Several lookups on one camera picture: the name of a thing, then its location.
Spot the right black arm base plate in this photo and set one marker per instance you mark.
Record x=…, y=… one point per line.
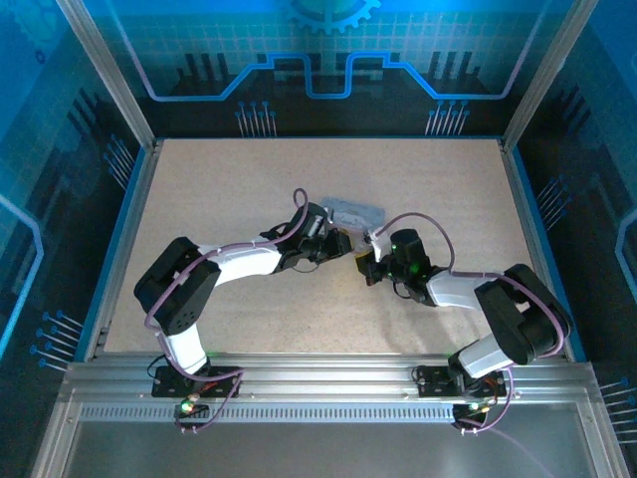
x=433, y=381

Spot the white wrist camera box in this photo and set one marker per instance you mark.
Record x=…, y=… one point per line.
x=380, y=244
x=318, y=221

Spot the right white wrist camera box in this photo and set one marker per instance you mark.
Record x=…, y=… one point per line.
x=380, y=244

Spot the aluminium frame post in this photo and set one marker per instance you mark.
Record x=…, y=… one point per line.
x=547, y=74
x=109, y=74

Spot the blue printed circuit backdrop panel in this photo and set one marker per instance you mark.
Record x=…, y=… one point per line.
x=318, y=65

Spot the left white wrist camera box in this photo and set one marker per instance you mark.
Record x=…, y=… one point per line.
x=318, y=221

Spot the small controller board with LEDs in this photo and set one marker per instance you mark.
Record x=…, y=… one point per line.
x=191, y=408
x=473, y=409

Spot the pastel cartoon tin box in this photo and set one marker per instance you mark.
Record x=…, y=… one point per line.
x=356, y=214

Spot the aluminium table side rail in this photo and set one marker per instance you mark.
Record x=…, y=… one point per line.
x=527, y=214
x=127, y=234

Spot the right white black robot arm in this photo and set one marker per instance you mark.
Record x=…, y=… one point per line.
x=517, y=309

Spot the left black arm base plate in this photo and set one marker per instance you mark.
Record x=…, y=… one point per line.
x=224, y=381

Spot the aluminium mounting rail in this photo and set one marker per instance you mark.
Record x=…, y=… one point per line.
x=323, y=373

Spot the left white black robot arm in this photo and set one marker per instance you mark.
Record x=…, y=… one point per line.
x=199, y=279

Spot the grey metal shelf plate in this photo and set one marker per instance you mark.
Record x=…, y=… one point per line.
x=323, y=453

